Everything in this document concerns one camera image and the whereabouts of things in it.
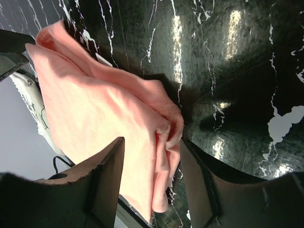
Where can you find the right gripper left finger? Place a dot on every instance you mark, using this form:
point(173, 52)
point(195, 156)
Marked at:
point(84, 196)

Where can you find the folded white printed t-shirt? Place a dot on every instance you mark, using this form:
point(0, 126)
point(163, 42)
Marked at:
point(32, 97)

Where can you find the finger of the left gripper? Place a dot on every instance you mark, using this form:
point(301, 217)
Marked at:
point(12, 47)

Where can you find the salmon pink t-shirt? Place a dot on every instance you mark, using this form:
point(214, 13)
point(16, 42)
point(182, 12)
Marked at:
point(89, 104)

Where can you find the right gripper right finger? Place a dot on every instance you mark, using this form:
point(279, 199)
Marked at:
point(220, 196)

